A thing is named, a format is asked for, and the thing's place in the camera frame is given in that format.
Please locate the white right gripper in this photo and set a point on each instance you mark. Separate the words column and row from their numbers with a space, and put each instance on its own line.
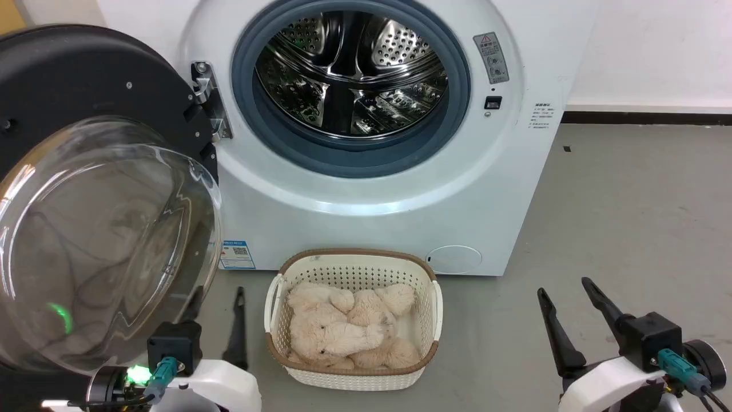
column 606, row 389

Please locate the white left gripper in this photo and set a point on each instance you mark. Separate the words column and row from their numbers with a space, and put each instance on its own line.
column 223, row 389

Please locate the black washer door glass bowl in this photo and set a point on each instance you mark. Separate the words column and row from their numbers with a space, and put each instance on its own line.
column 68, row 74

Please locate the white front-load washing machine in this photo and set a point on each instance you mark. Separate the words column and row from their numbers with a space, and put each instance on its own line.
column 343, row 229

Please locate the metal washer door hinge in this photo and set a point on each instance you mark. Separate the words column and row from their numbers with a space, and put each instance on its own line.
column 214, row 103

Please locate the blue white energy label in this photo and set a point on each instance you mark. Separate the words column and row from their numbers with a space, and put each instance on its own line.
column 236, row 256

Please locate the beige plush toy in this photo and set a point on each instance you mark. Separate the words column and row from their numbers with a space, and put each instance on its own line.
column 337, row 335

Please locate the round white filter cover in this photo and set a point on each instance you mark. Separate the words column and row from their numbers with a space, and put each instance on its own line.
column 454, row 260

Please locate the white laundry basket brown rim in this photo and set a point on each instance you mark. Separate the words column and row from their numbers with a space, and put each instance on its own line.
column 354, row 269

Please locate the grey warning sticker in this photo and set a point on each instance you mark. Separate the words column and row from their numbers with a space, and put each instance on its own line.
column 492, row 57

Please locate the stainless steel washer drum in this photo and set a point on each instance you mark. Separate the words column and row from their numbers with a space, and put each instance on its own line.
column 400, row 46

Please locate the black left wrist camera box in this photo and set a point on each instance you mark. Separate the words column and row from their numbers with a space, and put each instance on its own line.
column 174, row 343

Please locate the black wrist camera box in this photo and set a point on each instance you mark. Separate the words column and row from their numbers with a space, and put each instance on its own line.
column 174, row 343
column 652, row 340

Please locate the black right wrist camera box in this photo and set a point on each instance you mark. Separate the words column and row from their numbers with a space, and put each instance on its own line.
column 652, row 340

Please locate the black wall baseboard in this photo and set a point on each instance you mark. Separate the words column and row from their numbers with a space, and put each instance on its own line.
column 646, row 118

